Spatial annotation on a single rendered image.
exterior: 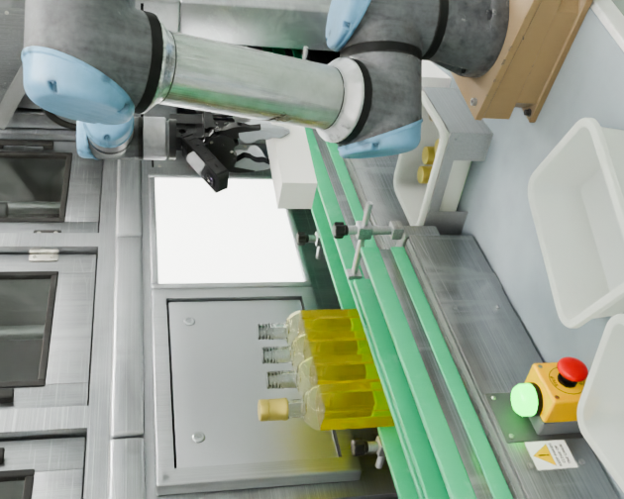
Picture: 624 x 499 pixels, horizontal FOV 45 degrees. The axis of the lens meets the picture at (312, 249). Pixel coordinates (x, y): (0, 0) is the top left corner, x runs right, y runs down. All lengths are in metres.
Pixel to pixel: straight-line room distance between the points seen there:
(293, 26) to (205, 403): 1.07
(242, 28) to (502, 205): 0.98
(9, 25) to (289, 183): 1.02
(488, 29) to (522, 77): 0.09
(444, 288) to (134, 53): 0.65
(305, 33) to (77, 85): 1.29
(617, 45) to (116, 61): 0.62
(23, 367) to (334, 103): 0.82
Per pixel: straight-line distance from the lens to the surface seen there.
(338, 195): 1.63
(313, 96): 0.98
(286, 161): 1.31
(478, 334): 1.20
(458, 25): 1.12
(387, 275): 1.28
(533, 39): 1.13
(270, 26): 2.04
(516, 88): 1.17
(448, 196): 1.40
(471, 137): 1.34
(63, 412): 1.41
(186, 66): 0.90
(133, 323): 1.52
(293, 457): 1.32
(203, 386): 1.41
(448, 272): 1.29
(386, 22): 1.07
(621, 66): 1.06
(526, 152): 1.25
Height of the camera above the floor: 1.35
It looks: 13 degrees down
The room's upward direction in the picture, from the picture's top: 90 degrees counter-clockwise
